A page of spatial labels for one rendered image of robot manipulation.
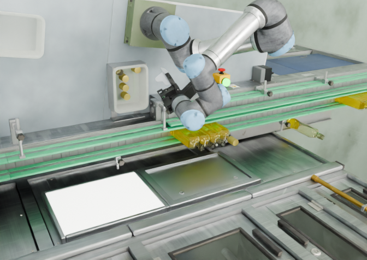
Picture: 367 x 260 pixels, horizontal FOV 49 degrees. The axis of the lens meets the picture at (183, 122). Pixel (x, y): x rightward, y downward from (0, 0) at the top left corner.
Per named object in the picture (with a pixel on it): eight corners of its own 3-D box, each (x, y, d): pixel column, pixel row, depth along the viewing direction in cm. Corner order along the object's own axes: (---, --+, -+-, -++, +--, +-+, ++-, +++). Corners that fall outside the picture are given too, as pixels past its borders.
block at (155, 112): (148, 116, 200) (154, 121, 194) (148, 98, 196) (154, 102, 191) (155, 115, 202) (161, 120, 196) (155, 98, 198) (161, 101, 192)
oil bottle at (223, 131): (199, 128, 210) (222, 143, 193) (199, 118, 208) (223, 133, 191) (207, 126, 213) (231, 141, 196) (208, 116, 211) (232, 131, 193)
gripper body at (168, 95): (155, 89, 157) (164, 102, 147) (175, 79, 157) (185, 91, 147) (163, 105, 161) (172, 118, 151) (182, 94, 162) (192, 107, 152)
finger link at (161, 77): (149, 69, 158) (160, 88, 155) (162, 62, 159) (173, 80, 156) (151, 73, 161) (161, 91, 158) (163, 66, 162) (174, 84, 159)
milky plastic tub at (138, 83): (108, 108, 194) (114, 114, 187) (106, 63, 186) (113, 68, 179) (141, 103, 202) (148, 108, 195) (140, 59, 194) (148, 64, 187)
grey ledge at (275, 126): (199, 140, 226) (210, 148, 216) (200, 125, 222) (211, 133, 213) (319, 113, 270) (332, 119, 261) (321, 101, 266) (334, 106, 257)
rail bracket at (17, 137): (9, 142, 173) (18, 164, 155) (4, 105, 167) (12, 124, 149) (21, 140, 175) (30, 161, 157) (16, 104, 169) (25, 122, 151)
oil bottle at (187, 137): (169, 134, 202) (191, 151, 185) (169, 124, 200) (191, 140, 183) (179, 131, 205) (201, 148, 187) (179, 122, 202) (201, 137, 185)
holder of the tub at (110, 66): (108, 118, 197) (114, 123, 190) (106, 63, 186) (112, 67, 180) (141, 112, 205) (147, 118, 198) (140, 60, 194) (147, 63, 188)
